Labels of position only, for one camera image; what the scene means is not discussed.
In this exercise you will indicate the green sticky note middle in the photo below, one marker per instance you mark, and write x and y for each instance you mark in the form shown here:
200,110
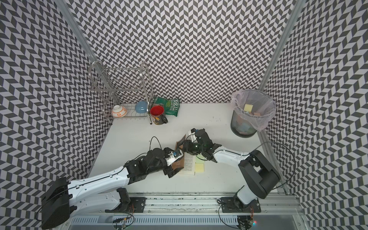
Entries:
198,159

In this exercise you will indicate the silver wire dish rack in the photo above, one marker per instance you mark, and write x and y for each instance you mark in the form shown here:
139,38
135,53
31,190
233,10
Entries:
124,86

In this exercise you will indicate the aluminium front rail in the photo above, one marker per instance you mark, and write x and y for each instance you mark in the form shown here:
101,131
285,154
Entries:
188,209

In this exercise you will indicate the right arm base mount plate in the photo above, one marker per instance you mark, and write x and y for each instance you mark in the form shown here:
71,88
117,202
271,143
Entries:
234,205

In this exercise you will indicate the brown black scroll book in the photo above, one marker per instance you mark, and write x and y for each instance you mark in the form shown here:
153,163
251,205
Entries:
187,163

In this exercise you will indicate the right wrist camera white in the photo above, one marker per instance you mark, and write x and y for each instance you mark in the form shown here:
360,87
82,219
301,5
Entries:
192,136

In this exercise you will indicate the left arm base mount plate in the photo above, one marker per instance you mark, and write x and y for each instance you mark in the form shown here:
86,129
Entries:
136,205

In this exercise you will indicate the mesh trash bin with liner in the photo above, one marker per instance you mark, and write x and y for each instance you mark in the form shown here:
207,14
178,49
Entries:
244,124

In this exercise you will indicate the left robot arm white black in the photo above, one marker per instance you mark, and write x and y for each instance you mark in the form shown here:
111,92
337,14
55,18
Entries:
63,198

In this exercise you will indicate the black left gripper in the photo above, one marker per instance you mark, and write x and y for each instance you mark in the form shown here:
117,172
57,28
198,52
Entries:
170,168

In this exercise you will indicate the yellow sticky note bottom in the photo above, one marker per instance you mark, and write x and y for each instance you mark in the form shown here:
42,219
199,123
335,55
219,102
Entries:
199,167

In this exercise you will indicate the white orange patterned bowl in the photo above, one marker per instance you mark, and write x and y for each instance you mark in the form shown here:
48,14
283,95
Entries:
118,111

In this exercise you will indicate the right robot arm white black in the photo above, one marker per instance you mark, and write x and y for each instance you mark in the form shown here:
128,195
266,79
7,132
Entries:
260,175

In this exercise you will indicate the green snack bag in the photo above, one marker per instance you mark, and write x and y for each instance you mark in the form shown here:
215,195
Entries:
171,106

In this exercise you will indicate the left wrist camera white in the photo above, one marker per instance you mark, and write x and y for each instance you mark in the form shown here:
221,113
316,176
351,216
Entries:
174,156

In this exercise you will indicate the yellow sticky note in bin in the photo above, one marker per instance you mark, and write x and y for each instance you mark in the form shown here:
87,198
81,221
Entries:
248,108

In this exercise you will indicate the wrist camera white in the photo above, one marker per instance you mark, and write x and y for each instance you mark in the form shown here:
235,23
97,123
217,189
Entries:
192,136
174,156

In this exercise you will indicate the blue ceramic bowl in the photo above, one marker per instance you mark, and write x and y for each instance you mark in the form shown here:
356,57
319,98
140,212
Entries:
141,107

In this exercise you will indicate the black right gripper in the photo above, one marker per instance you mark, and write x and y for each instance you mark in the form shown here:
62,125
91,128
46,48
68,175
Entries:
187,144

